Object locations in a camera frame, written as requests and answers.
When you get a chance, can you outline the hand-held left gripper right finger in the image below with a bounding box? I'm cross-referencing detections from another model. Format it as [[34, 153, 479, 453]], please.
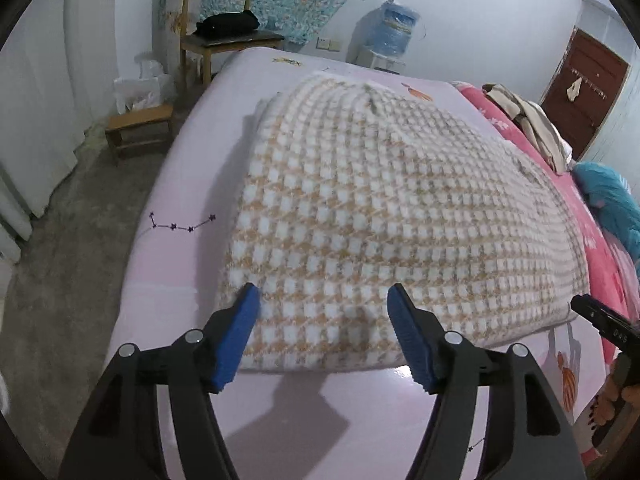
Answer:
[[387, 282, 588, 480]]

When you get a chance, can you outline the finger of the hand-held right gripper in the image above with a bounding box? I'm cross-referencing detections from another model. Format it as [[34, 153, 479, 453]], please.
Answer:
[[570, 294, 608, 333]]

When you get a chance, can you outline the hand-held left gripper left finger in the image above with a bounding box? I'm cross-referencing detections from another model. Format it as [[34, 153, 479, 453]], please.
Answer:
[[59, 282, 262, 480]]

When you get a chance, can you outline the tan white checked sweater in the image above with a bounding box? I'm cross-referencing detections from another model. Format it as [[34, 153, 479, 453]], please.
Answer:
[[215, 72, 591, 373]]

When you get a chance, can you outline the beige clothes pile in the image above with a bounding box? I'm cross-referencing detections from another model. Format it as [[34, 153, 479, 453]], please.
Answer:
[[482, 82, 573, 176]]

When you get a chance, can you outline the person's right hand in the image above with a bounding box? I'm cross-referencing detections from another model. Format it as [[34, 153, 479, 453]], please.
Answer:
[[589, 376, 627, 448]]

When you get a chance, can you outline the pink floral blanket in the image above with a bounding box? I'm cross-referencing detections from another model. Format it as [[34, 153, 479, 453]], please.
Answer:
[[452, 80, 640, 376]]

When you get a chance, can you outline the teal blanket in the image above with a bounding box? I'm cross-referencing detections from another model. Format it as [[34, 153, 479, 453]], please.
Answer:
[[572, 161, 640, 263]]

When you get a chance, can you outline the bed with pink sheet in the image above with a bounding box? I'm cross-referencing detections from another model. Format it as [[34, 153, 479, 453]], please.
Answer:
[[107, 47, 640, 480]]

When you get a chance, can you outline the brown wooden door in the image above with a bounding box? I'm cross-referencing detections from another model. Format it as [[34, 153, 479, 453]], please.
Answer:
[[540, 27, 631, 161]]

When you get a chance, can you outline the small wooden stool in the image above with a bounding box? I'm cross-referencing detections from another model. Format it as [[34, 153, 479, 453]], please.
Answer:
[[104, 104, 175, 161]]

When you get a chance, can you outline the white plastic bag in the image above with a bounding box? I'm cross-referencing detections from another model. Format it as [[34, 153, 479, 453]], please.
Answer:
[[112, 57, 173, 113]]

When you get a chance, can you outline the white water dispenser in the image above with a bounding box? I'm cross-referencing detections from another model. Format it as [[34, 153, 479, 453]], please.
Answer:
[[357, 47, 408, 75]]

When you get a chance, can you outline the white curtain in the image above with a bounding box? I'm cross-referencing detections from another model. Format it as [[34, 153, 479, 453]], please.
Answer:
[[0, 0, 88, 266]]

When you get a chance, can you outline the blue dispenser water bottle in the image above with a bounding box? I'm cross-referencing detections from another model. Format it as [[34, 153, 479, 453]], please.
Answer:
[[372, 0, 418, 58]]

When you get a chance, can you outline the black bag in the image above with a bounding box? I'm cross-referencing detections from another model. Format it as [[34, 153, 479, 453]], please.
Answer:
[[192, 9, 261, 38]]

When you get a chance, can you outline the wooden chair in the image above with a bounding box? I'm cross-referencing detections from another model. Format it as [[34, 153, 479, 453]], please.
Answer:
[[177, 0, 286, 88]]

